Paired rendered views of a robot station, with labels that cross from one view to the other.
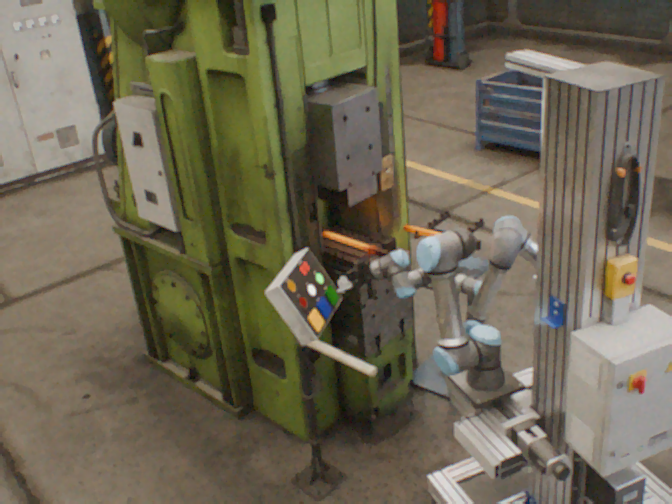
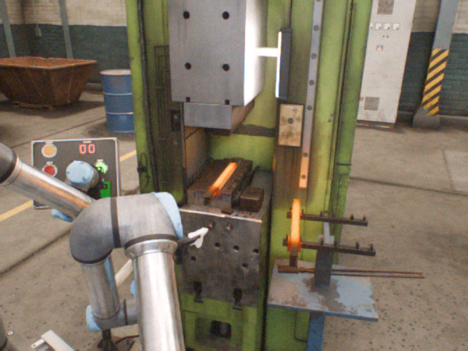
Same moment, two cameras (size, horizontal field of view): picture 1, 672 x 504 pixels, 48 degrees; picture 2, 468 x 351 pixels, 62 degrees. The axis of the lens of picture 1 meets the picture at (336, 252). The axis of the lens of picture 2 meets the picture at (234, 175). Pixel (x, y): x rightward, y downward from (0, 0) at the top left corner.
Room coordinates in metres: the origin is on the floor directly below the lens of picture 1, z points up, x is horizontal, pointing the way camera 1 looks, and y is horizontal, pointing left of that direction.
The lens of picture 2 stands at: (2.52, -1.49, 1.68)
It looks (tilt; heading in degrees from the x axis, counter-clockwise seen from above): 22 degrees down; 58
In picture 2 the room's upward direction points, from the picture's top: 1 degrees clockwise
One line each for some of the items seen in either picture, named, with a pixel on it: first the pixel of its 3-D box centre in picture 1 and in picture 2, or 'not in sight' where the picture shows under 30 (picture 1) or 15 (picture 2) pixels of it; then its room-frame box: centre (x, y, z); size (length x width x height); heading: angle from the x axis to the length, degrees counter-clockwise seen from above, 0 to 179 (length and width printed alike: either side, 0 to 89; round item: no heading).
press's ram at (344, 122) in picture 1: (331, 129); (232, 47); (3.39, -0.04, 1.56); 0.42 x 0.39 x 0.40; 44
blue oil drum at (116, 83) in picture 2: not in sight; (122, 100); (4.18, 4.56, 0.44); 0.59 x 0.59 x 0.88
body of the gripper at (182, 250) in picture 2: not in sight; (172, 252); (2.91, -0.48, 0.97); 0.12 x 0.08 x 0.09; 44
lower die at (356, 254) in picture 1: (337, 247); (222, 180); (3.36, -0.01, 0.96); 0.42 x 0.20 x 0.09; 44
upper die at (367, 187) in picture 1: (330, 181); (222, 105); (3.36, -0.01, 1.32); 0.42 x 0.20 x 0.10; 44
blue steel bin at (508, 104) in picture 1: (547, 112); not in sight; (6.97, -2.18, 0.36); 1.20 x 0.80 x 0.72; 41
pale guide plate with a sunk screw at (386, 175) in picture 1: (385, 172); (290, 125); (3.52, -0.29, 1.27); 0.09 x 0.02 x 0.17; 134
